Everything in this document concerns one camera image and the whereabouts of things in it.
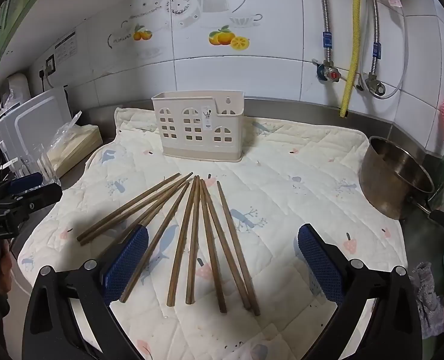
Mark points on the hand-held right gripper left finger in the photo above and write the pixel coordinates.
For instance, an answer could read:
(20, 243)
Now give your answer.
(126, 262)

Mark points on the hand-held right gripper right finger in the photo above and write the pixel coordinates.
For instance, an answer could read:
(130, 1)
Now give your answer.
(319, 262)

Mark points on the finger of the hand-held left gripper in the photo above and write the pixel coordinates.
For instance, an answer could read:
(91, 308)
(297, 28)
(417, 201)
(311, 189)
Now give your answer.
(41, 197)
(26, 182)

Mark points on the brown wooden chopstick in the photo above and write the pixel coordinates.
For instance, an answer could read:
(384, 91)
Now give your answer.
(128, 207)
(212, 246)
(182, 240)
(158, 205)
(194, 242)
(237, 248)
(139, 207)
(225, 245)
(156, 242)

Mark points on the beige plastic utensil holder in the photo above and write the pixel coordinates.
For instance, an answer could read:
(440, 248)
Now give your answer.
(192, 127)

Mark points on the clear drinking glass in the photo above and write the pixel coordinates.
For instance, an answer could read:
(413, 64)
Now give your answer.
(38, 165)

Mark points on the beige stack in plastic bag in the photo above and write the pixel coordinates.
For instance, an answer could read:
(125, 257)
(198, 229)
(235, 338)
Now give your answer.
(75, 144)

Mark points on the white cutting board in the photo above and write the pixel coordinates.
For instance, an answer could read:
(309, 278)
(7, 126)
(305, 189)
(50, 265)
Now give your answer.
(41, 116)

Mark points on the white quilted printed mat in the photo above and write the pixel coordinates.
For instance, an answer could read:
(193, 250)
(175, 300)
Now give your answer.
(301, 180)

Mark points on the stainless steel pot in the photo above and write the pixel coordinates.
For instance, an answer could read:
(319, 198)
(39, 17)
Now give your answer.
(387, 191)

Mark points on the grey rag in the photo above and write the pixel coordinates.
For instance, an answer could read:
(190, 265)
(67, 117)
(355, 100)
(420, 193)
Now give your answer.
(428, 300)

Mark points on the chrome water valve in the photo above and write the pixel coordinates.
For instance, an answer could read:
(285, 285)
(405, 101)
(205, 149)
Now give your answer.
(374, 84)

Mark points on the wall power socket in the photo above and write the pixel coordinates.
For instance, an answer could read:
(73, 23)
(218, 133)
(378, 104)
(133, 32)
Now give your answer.
(49, 63)

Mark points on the white printed wall label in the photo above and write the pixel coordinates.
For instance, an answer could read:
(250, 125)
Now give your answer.
(66, 48)

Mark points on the green window frame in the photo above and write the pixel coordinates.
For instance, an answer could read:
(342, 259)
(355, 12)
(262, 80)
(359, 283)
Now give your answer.
(4, 26)

